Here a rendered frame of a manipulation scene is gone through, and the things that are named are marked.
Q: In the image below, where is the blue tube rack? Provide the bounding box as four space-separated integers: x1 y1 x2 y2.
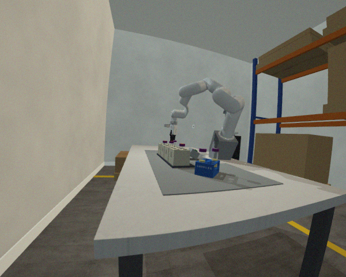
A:
194 159 220 178

